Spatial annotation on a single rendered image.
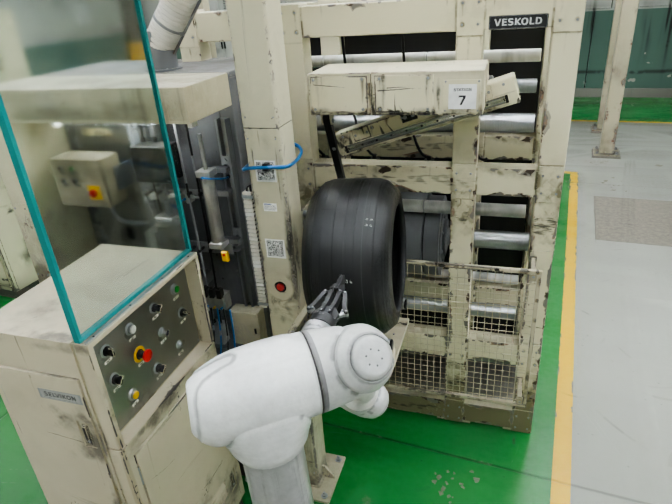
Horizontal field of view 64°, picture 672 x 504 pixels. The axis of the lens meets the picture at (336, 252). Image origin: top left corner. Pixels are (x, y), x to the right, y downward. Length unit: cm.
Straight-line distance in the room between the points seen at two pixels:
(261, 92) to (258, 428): 119
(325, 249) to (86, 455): 94
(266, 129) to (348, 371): 115
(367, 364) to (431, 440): 210
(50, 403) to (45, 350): 20
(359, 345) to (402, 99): 125
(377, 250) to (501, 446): 150
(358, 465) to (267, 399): 199
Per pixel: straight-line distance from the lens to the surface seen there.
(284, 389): 79
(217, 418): 80
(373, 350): 79
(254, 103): 179
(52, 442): 192
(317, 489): 267
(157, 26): 225
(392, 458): 278
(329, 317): 150
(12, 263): 481
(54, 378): 170
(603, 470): 291
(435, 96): 189
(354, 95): 194
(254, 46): 176
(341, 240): 168
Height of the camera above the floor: 205
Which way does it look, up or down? 26 degrees down
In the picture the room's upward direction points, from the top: 4 degrees counter-clockwise
